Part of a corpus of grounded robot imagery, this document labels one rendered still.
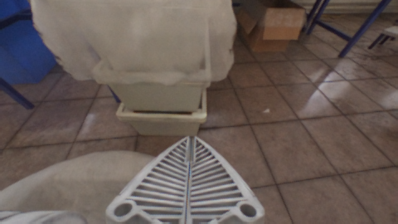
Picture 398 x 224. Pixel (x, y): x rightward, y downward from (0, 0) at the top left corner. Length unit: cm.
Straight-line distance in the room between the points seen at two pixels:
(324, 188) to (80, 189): 95
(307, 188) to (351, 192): 20
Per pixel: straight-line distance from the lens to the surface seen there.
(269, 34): 160
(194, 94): 58
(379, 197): 114
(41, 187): 54
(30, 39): 169
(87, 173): 50
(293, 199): 89
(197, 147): 17
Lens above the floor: 76
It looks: 47 degrees down
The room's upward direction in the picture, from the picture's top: 3 degrees clockwise
